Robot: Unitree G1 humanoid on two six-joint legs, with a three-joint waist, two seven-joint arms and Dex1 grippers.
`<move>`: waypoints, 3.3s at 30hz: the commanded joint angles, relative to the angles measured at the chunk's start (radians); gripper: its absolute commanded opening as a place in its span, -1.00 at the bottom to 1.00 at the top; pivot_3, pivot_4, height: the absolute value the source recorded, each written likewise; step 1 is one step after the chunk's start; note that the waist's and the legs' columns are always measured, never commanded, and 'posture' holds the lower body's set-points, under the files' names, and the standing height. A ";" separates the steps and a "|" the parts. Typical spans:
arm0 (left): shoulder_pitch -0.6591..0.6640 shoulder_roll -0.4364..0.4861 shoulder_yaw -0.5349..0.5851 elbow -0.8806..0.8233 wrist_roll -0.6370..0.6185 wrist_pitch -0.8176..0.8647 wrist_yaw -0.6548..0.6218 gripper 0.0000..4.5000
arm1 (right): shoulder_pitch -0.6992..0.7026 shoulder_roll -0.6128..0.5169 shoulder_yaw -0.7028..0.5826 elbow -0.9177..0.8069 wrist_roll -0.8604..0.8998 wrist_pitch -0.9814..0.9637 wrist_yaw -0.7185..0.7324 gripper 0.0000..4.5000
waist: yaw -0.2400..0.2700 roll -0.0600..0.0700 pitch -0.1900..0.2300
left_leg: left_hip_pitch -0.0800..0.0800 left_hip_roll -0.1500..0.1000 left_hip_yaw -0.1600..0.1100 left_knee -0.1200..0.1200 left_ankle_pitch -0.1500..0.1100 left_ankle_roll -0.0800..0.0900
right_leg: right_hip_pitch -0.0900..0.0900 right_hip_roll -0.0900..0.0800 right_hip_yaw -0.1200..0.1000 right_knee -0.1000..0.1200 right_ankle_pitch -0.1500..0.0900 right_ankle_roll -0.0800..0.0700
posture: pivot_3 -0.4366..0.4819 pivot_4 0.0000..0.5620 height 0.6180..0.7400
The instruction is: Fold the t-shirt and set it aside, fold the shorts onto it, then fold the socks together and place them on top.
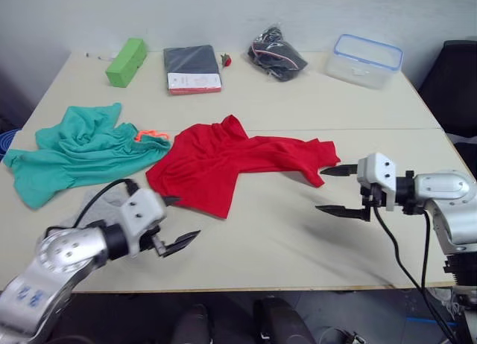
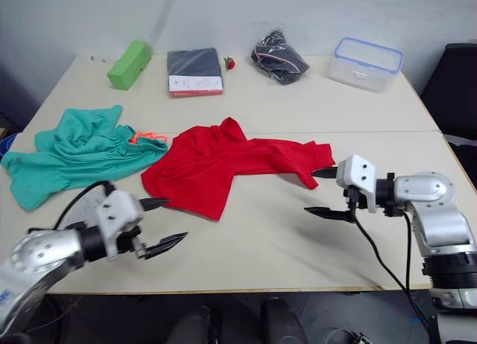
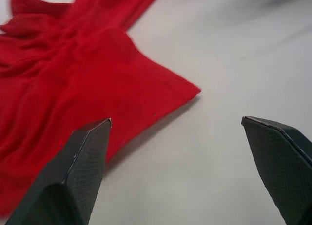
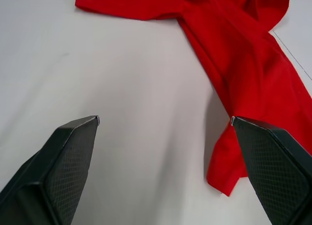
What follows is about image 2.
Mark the blue round object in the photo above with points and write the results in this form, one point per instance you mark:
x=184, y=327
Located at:
x=7, y=144

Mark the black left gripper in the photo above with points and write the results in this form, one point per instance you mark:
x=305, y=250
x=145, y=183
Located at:
x=128, y=239

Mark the black chair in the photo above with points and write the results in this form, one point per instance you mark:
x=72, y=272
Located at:
x=454, y=98

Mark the clear container with blue rim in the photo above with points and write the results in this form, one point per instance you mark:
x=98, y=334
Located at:
x=363, y=66

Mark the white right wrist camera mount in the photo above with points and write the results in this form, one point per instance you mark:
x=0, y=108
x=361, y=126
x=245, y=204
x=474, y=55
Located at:
x=357, y=176

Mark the plastic bag of black clothing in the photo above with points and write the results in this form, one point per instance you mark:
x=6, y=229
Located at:
x=279, y=59

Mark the green foam block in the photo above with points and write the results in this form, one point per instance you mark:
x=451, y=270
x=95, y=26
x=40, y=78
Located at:
x=128, y=66

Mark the small red rose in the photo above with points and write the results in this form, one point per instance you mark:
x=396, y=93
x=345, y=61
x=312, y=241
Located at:
x=231, y=63

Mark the red t-shirt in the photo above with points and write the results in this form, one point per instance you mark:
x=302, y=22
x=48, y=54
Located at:
x=216, y=165

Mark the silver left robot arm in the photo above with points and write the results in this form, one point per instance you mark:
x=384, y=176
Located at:
x=41, y=254

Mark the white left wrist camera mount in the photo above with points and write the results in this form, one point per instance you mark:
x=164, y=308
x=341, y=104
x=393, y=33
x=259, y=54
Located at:
x=117, y=211

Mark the dark wrapped notebook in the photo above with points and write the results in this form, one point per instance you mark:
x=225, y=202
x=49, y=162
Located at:
x=194, y=70

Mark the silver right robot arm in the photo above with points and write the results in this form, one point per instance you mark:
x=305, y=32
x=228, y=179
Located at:
x=439, y=217

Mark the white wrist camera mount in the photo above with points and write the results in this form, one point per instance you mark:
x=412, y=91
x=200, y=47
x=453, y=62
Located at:
x=357, y=176
x=117, y=211

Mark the green shorts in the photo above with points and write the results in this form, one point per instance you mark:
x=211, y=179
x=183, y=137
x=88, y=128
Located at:
x=78, y=154

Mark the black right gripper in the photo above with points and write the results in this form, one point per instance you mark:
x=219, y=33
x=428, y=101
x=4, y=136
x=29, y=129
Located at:
x=353, y=200

